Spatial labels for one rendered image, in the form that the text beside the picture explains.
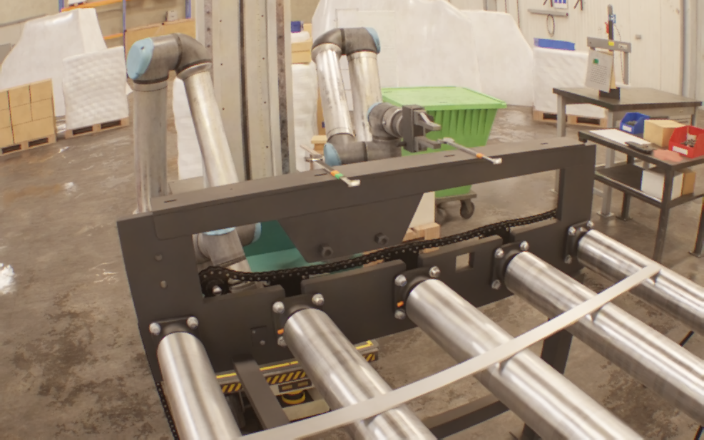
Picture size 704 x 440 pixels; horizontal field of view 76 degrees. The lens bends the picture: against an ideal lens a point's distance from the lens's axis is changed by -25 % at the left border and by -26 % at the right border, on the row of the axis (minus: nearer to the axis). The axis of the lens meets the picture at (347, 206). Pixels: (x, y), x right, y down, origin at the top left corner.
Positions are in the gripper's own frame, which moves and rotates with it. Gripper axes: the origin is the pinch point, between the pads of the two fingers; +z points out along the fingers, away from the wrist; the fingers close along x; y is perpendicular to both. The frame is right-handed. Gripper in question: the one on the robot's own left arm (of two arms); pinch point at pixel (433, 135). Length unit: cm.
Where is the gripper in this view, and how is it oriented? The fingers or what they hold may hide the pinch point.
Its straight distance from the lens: 159.6
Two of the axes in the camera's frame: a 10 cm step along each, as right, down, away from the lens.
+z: 3.9, 3.0, -8.7
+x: -0.4, -9.4, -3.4
